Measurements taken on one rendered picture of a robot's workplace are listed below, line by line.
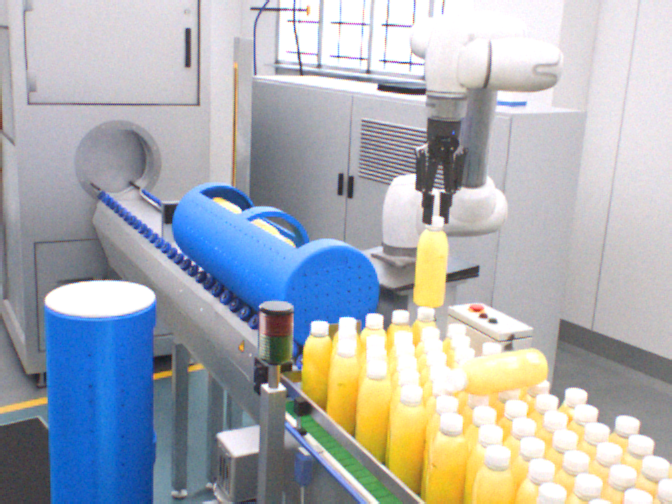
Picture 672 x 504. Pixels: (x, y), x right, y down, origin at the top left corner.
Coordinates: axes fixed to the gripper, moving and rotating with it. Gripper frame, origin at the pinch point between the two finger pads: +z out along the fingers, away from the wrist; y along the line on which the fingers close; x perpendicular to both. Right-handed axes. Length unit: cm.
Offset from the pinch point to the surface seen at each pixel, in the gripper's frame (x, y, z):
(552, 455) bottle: 57, 13, 30
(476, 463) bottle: 52, 24, 32
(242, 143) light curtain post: -164, -19, 10
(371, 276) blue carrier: -23.6, 1.5, 22.8
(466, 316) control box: -0.1, -11.6, 27.3
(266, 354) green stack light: 22, 51, 19
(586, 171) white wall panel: -194, -240, 34
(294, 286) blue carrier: -23.4, 23.5, 23.2
